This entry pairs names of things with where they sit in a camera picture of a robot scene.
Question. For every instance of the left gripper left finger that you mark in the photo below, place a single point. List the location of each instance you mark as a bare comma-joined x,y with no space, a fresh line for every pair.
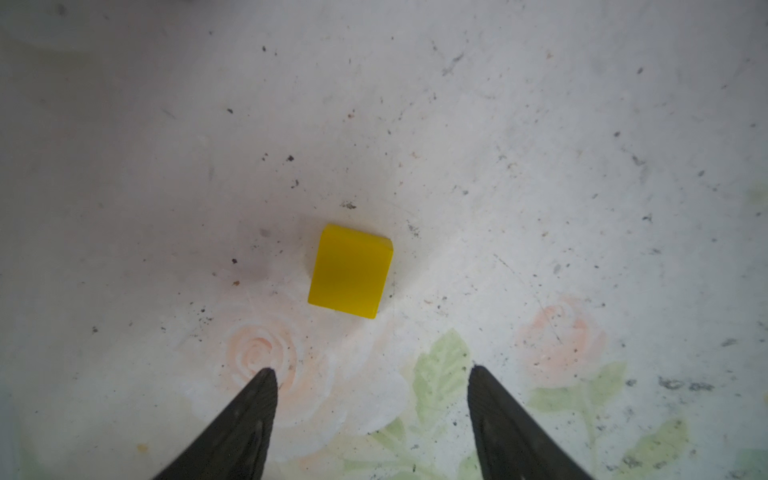
235,444

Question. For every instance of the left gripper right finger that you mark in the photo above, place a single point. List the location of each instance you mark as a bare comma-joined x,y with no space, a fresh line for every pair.
509,442

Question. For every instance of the small yellow cube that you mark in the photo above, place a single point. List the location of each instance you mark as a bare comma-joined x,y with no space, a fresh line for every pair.
350,271

